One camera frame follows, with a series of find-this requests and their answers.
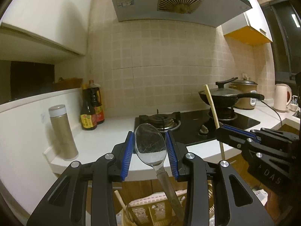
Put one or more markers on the black gas stove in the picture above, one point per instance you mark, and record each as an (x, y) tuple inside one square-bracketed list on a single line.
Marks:
[(195, 127)]

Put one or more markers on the orange bottom wall cabinet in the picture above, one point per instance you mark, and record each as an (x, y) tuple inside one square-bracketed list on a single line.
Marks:
[(249, 28)]

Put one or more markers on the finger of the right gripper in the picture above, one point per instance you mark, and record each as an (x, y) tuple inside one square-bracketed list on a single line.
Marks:
[(242, 132), (233, 139)]

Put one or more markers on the black wok with lid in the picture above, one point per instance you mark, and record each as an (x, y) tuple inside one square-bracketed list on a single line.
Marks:
[(226, 97)]

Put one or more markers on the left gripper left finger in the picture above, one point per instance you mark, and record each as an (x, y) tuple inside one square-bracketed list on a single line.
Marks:
[(65, 201)]

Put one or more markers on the white refrigerator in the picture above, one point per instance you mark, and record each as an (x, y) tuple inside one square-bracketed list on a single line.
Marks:
[(26, 133)]

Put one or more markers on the wooden chopstick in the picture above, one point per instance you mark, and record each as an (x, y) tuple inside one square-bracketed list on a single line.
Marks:
[(124, 207), (217, 126)]

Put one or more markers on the brown rice cooker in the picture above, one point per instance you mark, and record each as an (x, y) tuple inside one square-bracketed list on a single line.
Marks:
[(245, 86)]

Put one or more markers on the pink electric kettle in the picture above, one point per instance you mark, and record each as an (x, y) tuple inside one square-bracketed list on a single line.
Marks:
[(282, 97)]

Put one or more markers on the range hood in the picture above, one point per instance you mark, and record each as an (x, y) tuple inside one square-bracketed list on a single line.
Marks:
[(207, 12)]

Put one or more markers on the white upper left cabinet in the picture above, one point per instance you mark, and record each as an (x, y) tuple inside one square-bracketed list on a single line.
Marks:
[(44, 31)]

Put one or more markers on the wooden base cabinets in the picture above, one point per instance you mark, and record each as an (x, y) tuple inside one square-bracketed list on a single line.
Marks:
[(273, 157)]

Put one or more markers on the red label sauce bottle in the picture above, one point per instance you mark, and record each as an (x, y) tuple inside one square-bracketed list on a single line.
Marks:
[(96, 101)]

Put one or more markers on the yellow plastic utensil basket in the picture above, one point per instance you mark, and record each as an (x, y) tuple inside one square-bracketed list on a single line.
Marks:
[(154, 209)]

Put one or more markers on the beige thermos flask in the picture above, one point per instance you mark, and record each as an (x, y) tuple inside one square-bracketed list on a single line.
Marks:
[(62, 130)]

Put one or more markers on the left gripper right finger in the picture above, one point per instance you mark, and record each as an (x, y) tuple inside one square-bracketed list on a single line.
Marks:
[(234, 201)]

